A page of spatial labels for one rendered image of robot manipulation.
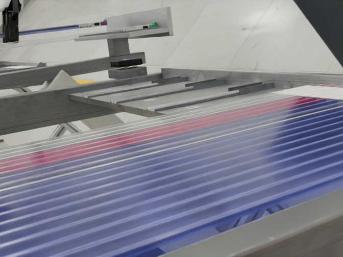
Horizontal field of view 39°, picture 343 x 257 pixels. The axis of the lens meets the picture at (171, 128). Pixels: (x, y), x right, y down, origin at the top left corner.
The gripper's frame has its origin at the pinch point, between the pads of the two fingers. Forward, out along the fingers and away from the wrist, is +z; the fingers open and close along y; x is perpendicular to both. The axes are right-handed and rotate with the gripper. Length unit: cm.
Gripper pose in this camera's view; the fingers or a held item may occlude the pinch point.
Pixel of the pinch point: (10, 34)
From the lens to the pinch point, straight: 123.3
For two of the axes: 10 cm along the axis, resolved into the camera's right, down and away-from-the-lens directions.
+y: 5.2, 1.3, -8.5
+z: -0.3, 9.9, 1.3
